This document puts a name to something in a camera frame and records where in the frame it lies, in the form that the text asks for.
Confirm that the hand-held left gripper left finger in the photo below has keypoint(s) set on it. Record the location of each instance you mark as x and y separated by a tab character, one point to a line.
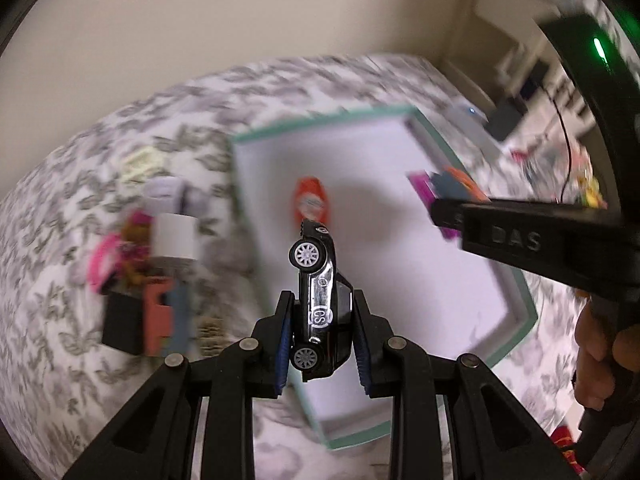
284	345

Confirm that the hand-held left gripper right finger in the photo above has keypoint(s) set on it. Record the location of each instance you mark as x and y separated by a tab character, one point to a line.
361	355

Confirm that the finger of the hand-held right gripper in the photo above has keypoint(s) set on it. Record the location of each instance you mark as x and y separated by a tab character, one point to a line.
447	215

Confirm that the colourful blue orange card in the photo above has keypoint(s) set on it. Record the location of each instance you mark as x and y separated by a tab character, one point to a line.
462	182

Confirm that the black toy car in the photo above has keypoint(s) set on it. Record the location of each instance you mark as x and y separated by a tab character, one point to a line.
320	285

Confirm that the teal tray with white inside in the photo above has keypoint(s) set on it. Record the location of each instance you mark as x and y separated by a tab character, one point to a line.
410	280

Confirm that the cream plastic clip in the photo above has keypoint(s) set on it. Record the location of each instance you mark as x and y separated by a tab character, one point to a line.
142	162

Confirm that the person's right hand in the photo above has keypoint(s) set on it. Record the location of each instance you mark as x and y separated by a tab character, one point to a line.
597	355

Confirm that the pile of colourful toys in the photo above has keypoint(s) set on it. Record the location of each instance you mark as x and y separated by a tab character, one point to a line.
590	187

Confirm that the white power strip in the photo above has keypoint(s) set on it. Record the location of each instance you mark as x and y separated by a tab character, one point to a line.
470	115

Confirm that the black charger block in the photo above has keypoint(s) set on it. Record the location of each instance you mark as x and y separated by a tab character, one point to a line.
505	120

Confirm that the salmon and blue blocks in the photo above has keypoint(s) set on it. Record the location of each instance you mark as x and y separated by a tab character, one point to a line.
157	315

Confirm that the white cylinder toy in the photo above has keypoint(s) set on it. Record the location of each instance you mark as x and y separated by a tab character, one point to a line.
175	235

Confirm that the small black box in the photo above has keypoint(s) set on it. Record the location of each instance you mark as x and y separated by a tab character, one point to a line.
122	322

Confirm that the white lattice shelf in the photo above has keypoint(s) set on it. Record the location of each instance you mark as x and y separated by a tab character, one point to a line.
555	60

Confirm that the small white box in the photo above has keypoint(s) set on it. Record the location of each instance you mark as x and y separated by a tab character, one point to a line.
162	195

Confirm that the red printed packet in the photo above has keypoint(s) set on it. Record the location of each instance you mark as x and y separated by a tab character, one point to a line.
565	442

